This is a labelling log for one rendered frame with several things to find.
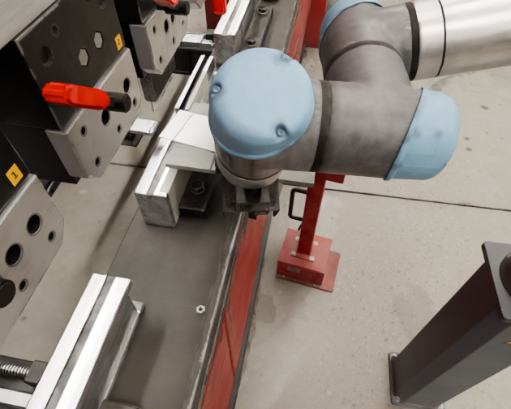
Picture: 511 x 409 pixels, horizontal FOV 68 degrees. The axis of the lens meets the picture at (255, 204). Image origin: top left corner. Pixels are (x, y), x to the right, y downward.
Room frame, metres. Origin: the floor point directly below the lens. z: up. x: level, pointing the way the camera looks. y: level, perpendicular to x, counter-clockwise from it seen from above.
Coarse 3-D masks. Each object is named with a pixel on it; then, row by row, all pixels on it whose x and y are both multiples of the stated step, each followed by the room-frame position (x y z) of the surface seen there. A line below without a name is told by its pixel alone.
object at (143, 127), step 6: (138, 120) 0.59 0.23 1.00; (144, 120) 0.59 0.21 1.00; (150, 120) 0.59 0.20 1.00; (132, 126) 0.57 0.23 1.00; (138, 126) 0.57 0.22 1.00; (144, 126) 0.57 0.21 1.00; (150, 126) 0.57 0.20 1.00; (156, 126) 0.57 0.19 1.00; (132, 132) 0.56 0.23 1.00; (138, 132) 0.56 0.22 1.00; (144, 132) 0.55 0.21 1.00; (150, 132) 0.55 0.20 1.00
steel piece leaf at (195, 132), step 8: (192, 120) 0.59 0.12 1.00; (200, 120) 0.59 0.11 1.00; (184, 128) 0.57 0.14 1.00; (192, 128) 0.57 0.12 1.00; (200, 128) 0.57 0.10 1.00; (208, 128) 0.57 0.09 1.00; (176, 136) 0.54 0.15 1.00; (184, 136) 0.54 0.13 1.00; (192, 136) 0.54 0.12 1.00; (200, 136) 0.54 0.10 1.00; (208, 136) 0.54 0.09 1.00; (192, 144) 0.52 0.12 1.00; (200, 144) 0.52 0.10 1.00; (208, 144) 0.52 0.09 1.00
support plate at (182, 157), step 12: (192, 108) 0.63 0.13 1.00; (204, 108) 0.63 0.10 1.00; (180, 144) 0.52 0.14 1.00; (180, 156) 0.49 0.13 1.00; (192, 156) 0.49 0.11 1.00; (204, 156) 0.49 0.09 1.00; (180, 168) 0.47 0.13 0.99; (192, 168) 0.47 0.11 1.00; (204, 168) 0.46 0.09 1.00; (288, 180) 0.44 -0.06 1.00; (300, 180) 0.43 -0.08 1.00; (312, 180) 0.43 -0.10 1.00
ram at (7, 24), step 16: (0, 0) 0.27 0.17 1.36; (16, 0) 0.28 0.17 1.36; (32, 0) 0.30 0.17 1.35; (48, 0) 0.32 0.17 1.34; (0, 16) 0.26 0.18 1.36; (16, 16) 0.28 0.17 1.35; (32, 16) 0.29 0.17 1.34; (0, 32) 0.26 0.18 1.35; (16, 32) 0.27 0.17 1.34; (0, 48) 0.25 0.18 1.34
